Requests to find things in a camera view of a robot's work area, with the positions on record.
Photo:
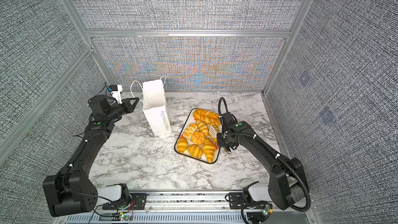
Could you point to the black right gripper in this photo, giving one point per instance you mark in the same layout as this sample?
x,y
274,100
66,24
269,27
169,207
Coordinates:
x,y
220,143

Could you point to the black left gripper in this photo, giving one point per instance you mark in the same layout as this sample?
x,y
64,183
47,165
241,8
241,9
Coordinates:
x,y
126,103

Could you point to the white and steel tongs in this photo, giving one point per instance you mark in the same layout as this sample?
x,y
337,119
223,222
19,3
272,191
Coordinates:
x,y
213,130

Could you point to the white paper gift bag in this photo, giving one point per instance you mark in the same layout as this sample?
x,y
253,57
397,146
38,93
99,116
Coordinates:
x,y
154,105

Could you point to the large striped croissant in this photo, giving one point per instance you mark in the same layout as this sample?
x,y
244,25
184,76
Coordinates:
x,y
209,149

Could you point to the pale braided bread roll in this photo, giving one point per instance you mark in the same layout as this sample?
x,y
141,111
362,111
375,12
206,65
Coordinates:
x,y
189,131

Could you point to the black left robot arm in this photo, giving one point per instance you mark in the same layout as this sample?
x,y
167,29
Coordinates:
x,y
70,191

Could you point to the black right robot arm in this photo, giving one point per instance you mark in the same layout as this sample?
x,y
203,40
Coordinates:
x,y
288,186

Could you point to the long twisted bread loaf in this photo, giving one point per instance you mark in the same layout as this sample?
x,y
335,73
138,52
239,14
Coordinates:
x,y
206,116

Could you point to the small striped croissant upper middle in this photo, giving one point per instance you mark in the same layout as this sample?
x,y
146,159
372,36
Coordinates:
x,y
202,127

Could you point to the white strawberry tray black rim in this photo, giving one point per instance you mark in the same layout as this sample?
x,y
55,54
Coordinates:
x,y
213,130

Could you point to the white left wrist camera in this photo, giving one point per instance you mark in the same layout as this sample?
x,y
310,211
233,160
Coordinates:
x,y
116,92

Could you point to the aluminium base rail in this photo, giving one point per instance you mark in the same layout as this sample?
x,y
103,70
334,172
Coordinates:
x,y
187,207

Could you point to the aluminium frame struts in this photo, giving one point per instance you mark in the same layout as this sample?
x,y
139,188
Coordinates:
x,y
20,131

